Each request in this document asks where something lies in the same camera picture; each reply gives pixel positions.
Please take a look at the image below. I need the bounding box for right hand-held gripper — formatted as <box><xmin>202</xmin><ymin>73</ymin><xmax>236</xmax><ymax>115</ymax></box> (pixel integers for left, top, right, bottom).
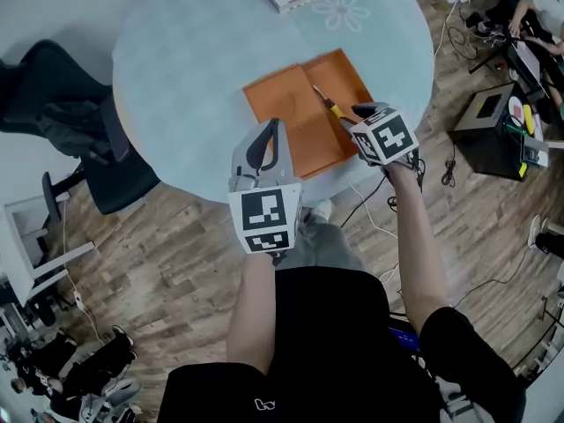
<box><xmin>338</xmin><ymin>102</ymin><xmax>420</xmax><ymax>176</ymax></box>

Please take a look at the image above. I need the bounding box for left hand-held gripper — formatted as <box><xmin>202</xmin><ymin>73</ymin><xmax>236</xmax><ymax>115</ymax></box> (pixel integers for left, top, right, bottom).
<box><xmin>227</xmin><ymin>118</ymin><xmax>305</xmax><ymax>256</ymax></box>

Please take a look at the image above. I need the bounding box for yellow black screwdriver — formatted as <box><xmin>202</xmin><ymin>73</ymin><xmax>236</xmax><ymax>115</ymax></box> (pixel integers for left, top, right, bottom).
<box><xmin>311</xmin><ymin>85</ymin><xmax>353</xmax><ymax>127</ymax></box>

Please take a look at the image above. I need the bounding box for orange box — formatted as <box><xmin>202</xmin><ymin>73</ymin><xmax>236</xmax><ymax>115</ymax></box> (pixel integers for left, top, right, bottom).
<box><xmin>241</xmin><ymin>48</ymin><xmax>376</xmax><ymax>181</ymax></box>

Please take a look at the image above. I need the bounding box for person's right forearm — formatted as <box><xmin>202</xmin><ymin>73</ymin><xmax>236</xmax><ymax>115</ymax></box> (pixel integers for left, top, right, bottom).
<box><xmin>386</xmin><ymin>160</ymin><xmax>456</xmax><ymax>339</ymax></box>

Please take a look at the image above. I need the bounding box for person's left forearm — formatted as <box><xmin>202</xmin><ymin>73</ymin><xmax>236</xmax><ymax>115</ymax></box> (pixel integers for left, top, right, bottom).
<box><xmin>226</xmin><ymin>249</ymin><xmax>284</xmax><ymax>375</ymax></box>

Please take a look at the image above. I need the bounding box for person's white shoe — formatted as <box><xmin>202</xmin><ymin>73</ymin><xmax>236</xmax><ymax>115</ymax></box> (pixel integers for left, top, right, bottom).
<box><xmin>311</xmin><ymin>198</ymin><xmax>334</xmax><ymax>220</ymax></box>

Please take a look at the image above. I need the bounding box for light blue flower tablecloth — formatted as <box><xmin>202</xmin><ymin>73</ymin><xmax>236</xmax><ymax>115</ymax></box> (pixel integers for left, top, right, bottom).
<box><xmin>112</xmin><ymin>0</ymin><xmax>436</xmax><ymax>205</ymax></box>

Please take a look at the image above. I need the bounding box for person's grey trouser leg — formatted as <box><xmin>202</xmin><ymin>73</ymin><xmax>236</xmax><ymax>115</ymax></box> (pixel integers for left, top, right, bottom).
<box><xmin>275</xmin><ymin>209</ymin><xmax>367</xmax><ymax>273</ymax></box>

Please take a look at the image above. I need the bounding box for black cube machine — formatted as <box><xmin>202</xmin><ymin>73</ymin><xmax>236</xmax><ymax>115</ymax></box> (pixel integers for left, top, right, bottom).
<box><xmin>448</xmin><ymin>81</ymin><xmax>550</xmax><ymax>182</ymax></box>

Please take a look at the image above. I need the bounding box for black tripod stand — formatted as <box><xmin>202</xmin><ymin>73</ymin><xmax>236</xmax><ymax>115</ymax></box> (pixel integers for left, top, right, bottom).
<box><xmin>468</xmin><ymin>31</ymin><xmax>550</xmax><ymax>101</ymax></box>

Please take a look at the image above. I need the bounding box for red white round disc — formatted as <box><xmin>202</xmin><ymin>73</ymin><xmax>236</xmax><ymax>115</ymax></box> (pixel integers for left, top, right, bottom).
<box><xmin>508</xmin><ymin>96</ymin><xmax>537</xmax><ymax>128</ymax></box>

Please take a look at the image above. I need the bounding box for person's black shirt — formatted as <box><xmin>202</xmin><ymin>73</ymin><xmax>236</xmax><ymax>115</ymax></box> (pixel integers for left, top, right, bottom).
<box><xmin>156</xmin><ymin>265</ymin><xmax>529</xmax><ymax>423</ymax></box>

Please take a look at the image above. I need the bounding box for black office chair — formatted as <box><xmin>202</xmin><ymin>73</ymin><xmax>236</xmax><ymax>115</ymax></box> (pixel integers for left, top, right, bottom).
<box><xmin>0</xmin><ymin>39</ymin><xmax>162</xmax><ymax>216</ymax></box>

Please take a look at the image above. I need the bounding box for blue screen device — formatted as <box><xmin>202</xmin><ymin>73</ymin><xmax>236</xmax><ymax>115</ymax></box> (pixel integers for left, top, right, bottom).
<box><xmin>387</xmin><ymin>325</ymin><xmax>420</xmax><ymax>353</ymax></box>

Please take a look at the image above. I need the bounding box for white desk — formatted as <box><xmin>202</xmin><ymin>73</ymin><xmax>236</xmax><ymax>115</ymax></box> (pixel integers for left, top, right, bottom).
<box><xmin>0</xmin><ymin>195</ymin><xmax>96</xmax><ymax>310</ymax></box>

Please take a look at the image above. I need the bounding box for white cable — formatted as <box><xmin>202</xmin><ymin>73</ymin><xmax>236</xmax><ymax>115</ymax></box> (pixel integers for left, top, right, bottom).
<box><xmin>347</xmin><ymin>182</ymin><xmax>401</xmax><ymax>284</ymax></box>
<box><xmin>433</xmin><ymin>0</ymin><xmax>462</xmax><ymax>59</ymax></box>
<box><xmin>60</xmin><ymin>196</ymin><xmax>109</xmax><ymax>348</ymax></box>

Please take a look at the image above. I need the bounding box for black cable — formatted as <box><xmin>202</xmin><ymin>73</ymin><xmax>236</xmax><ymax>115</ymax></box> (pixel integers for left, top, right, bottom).
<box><xmin>440</xmin><ymin>142</ymin><xmax>458</xmax><ymax>189</ymax></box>

